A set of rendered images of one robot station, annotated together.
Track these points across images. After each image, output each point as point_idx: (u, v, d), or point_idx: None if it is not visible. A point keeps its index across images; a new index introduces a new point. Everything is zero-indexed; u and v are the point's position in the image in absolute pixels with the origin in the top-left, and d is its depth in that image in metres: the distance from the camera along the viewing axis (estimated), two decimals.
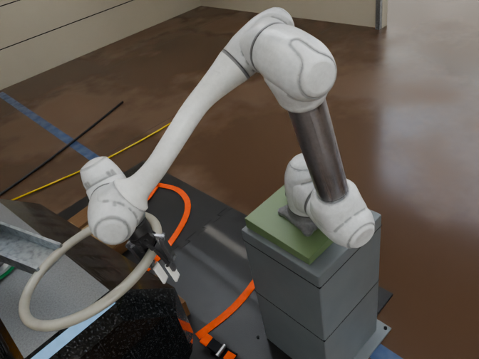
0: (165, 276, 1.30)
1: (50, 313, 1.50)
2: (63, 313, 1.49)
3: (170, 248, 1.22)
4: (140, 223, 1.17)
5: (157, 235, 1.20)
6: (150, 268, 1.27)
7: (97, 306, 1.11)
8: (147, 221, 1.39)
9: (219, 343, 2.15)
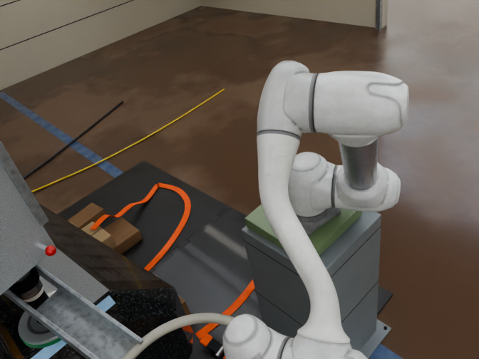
0: None
1: None
2: None
3: None
4: None
5: None
6: None
7: None
8: None
9: (219, 343, 2.15)
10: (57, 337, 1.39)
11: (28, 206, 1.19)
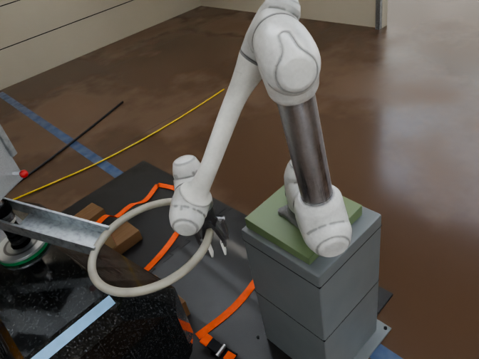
0: (212, 251, 1.61)
1: (50, 313, 1.50)
2: (63, 313, 1.49)
3: (227, 229, 1.54)
4: (209, 208, 1.47)
5: (219, 218, 1.51)
6: None
7: (179, 273, 1.38)
8: None
9: (219, 343, 2.15)
10: (40, 247, 1.77)
11: (2, 139, 1.57)
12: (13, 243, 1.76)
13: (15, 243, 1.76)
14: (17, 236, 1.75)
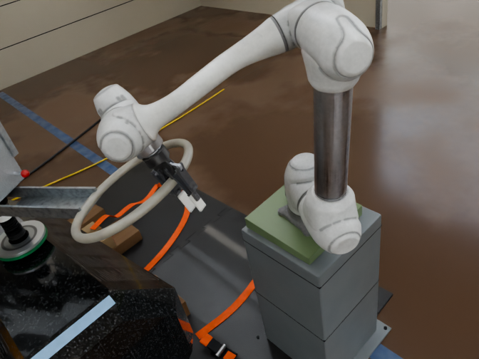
0: (192, 205, 1.32)
1: (50, 313, 1.50)
2: (63, 313, 1.49)
3: (189, 178, 1.22)
4: (156, 152, 1.18)
5: (174, 164, 1.19)
6: (176, 196, 1.29)
7: (151, 199, 1.20)
8: (174, 144, 1.49)
9: (219, 343, 2.15)
10: (3, 257, 1.71)
11: (3, 139, 1.57)
12: (11, 238, 1.74)
13: (13, 238, 1.74)
14: (15, 231, 1.73)
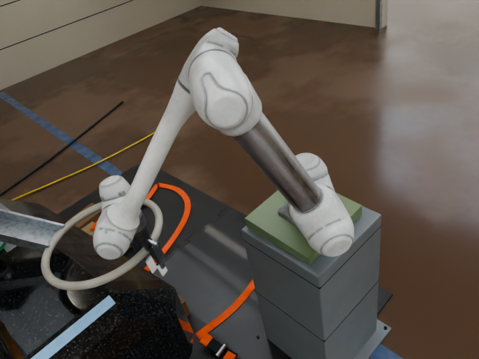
0: (155, 268, 1.60)
1: (50, 313, 1.50)
2: (63, 313, 1.49)
3: (161, 253, 1.50)
4: (140, 231, 1.44)
5: (152, 242, 1.46)
6: (143, 260, 1.56)
7: (127, 266, 1.45)
8: (144, 203, 1.74)
9: (219, 343, 2.15)
10: None
11: None
12: None
13: None
14: None
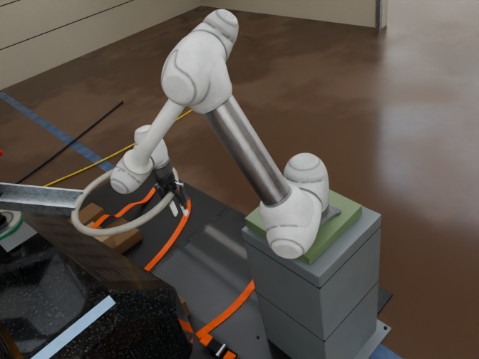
0: (177, 211, 1.84)
1: (50, 313, 1.50)
2: (63, 313, 1.49)
3: (185, 194, 1.75)
4: (168, 174, 1.68)
5: (178, 184, 1.71)
6: (167, 204, 1.80)
7: (158, 208, 1.68)
8: None
9: (219, 343, 2.15)
10: None
11: None
12: None
13: None
14: None
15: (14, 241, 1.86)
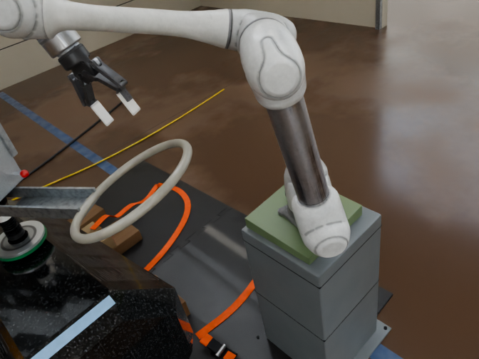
0: (109, 118, 1.19)
1: (50, 313, 1.50)
2: (63, 313, 1.49)
3: (112, 73, 1.05)
4: (72, 48, 1.03)
5: (91, 61, 1.05)
6: (88, 106, 1.17)
7: (150, 200, 1.19)
8: (173, 144, 1.49)
9: (219, 343, 2.15)
10: (44, 230, 1.81)
11: (3, 139, 1.57)
12: (11, 238, 1.74)
13: (12, 238, 1.74)
14: (14, 231, 1.73)
15: None
